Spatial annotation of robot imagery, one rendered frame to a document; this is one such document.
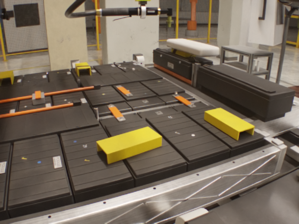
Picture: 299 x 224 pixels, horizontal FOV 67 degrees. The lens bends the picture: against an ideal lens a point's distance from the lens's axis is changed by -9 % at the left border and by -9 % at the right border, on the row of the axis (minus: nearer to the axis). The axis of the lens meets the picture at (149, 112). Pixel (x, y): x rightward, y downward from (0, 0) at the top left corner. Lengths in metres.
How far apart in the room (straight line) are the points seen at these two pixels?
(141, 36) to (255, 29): 2.75
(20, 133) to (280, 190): 0.81
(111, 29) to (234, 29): 3.32
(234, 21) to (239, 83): 6.02
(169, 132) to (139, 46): 4.83
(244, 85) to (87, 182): 0.65
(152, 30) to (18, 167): 5.15
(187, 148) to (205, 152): 0.05
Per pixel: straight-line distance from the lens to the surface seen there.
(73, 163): 0.64
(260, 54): 3.93
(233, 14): 6.91
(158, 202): 0.56
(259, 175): 0.77
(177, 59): 1.33
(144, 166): 0.60
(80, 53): 5.28
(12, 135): 0.83
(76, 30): 5.21
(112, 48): 5.33
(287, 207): 0.76
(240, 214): 0.70
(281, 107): 0.95
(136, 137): 0.66
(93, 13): 1.46
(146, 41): 5.57
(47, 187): 0.58
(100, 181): 0.57
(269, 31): 3.54
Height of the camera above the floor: 1.36
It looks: 24 degrees down
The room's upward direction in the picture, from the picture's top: straight up
